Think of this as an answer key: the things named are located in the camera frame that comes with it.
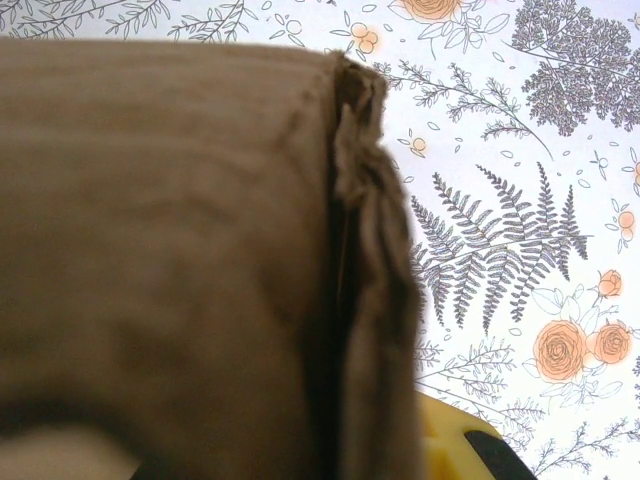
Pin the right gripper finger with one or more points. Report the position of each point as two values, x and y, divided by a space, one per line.
460 450

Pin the brown cardboard paper box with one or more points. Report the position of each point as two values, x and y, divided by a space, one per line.
175 225

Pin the floral tablecloth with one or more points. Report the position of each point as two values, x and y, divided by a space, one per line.
500 150

